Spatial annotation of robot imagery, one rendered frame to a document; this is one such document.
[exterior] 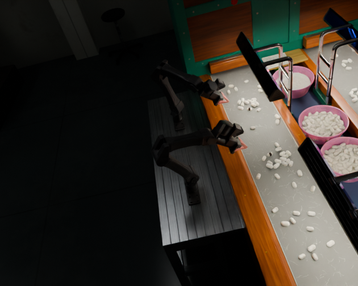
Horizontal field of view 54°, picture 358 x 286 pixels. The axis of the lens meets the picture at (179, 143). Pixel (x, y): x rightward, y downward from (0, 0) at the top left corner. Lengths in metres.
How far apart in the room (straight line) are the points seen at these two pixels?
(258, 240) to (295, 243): 0.16
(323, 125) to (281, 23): 0.80
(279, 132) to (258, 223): 0.63
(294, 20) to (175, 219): 1.54
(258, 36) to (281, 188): 1.14
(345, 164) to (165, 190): 0.96
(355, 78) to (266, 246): 1.31
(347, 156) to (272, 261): 0.72
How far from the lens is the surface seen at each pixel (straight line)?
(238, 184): 1.85
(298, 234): 1.73
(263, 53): 2.65
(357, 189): 1.98
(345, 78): 2.52
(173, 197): 1.98
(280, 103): 2.27
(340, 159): 2.02
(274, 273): 1.61
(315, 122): 2.18
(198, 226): 1.85
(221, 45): 2.52
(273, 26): 2.58
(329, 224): 1.77
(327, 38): 2.73
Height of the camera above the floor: 2.24
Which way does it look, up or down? 44 degrees down
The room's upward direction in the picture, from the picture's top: 16 degrees counter-clockwise
